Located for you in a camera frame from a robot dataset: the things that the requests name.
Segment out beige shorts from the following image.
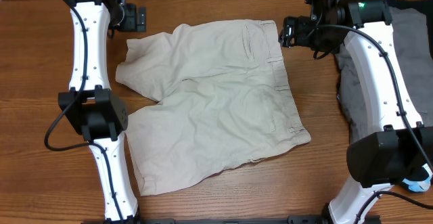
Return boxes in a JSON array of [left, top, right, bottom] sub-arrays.
[[116, 20, 311, 196]]

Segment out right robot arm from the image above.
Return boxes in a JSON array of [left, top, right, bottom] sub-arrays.
[[279, 0, 432, 224]]

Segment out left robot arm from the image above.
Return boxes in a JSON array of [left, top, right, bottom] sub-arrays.
[[58, 0, 146, 223]]

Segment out grey garment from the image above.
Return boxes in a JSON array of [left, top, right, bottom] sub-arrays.
[[336, 7, 432, 143]]

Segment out light blue garment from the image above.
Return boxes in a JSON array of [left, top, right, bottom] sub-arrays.
[[400, 163, 432, 193]]

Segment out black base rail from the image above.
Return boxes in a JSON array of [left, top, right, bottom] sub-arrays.
[[81, 214, 383, 224]]

